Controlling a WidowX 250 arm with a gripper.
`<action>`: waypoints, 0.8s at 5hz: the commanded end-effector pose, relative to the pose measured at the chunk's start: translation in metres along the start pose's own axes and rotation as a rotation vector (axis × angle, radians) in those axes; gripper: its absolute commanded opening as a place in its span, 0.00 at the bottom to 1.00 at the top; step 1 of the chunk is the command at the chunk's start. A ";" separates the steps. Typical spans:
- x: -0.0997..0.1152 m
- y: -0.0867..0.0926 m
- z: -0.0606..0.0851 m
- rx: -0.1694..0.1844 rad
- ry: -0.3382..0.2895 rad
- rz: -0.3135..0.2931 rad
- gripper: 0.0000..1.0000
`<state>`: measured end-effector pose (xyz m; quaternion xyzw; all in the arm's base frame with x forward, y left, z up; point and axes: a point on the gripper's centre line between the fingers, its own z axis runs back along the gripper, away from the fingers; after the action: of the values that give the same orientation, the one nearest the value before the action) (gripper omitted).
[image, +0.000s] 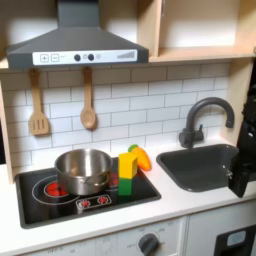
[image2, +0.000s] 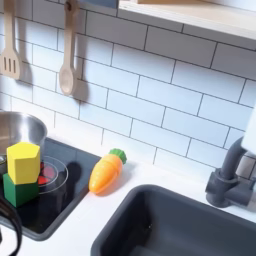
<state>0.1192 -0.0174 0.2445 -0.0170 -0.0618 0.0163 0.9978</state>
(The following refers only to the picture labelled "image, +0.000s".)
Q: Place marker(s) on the yellow block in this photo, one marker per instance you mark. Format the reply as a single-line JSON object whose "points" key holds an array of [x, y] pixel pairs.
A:
{"points": [[127, 165]]}

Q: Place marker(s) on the black oven knob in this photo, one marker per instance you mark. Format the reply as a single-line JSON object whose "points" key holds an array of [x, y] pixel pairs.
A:
{"points": [[148, 244]]}

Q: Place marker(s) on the black curved tap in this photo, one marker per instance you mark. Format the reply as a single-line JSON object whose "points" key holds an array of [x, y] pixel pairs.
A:
{"points": [[200, 123]]}

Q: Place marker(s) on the wooden slotted spatula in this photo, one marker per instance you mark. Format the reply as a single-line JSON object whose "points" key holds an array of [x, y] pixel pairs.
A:
{"points": [[38, 106]]}

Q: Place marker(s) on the green block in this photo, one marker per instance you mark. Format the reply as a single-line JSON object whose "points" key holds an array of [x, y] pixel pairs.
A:
{"points": [[125, 186]]}

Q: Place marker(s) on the dark grey sink basin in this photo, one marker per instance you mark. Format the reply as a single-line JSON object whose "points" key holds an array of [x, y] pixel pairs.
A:
{"points": [[200, 168]]}

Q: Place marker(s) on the black stove top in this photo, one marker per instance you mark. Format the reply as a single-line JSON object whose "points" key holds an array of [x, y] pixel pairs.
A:
{"points": [[83, 200]]}

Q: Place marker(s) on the orange toy carrot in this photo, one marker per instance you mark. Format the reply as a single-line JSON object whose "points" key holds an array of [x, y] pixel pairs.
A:
{"points": [[141, 157]]}

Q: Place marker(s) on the steel cooking pot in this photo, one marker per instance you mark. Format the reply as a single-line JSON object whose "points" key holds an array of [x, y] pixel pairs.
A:
{"points": [[83, 170]]}

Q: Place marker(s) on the wooden spoon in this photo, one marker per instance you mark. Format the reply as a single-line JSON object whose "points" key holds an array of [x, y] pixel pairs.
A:
{"points": [[88, 103]]}

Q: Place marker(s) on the grey extractor hood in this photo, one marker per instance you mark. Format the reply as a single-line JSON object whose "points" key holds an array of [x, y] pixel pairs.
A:
{"points": [[78, 43]]}

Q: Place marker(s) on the wooden shelf cabinet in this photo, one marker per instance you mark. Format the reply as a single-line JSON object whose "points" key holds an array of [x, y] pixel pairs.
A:
{"points": [[200, 30]]}

